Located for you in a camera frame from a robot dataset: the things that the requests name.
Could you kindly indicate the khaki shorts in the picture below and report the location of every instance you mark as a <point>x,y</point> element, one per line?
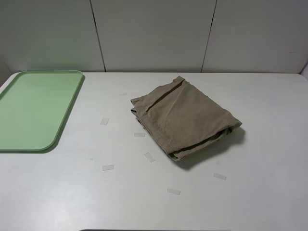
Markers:
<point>181,119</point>

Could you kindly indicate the green plastic tray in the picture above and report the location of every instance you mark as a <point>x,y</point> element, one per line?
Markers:
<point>33,109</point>

